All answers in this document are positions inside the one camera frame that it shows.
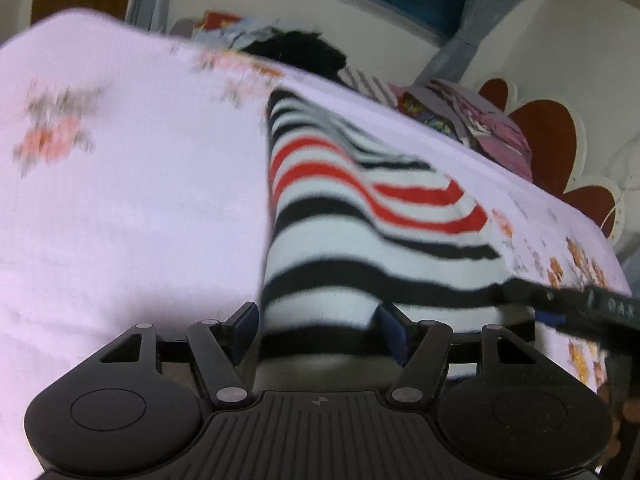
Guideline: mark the red white scalloped headboard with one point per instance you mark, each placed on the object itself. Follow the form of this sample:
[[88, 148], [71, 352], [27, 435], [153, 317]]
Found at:
[[557, 137]]

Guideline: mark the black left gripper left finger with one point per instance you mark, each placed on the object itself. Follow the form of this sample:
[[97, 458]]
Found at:
[[136, 405]]

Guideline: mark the white red black striped sweater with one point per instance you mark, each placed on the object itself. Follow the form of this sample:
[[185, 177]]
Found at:
[[357, 224]]

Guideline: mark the grey white striped mattress sheet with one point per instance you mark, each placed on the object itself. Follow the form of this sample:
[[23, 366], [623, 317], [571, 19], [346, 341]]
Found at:
[[369, 86]]

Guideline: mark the white grey patterned cloth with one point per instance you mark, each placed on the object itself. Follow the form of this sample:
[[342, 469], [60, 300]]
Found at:
[[225, 31]]

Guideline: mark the grey right curtain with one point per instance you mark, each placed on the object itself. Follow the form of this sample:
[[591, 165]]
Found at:
[[479, 18]]

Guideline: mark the pink grey folded bedding stack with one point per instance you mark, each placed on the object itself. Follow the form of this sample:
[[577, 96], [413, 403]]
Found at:
[[479, 124]]

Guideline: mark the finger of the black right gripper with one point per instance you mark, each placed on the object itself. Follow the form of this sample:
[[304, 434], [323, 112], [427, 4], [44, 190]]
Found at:
[[617, 332], [561, 300]]

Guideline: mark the colourful cartoon pillow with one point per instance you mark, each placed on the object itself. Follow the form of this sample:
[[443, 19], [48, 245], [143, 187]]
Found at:
[[414, 109]]

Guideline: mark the pink floral bed sheet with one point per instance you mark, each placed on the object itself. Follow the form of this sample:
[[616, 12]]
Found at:
[[135, 187]]

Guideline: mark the black garment pile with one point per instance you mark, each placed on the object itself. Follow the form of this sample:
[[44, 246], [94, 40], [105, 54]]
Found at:
[[303, 50]]

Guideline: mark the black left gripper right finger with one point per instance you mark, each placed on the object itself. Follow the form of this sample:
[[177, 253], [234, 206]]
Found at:
[[492, 406]]

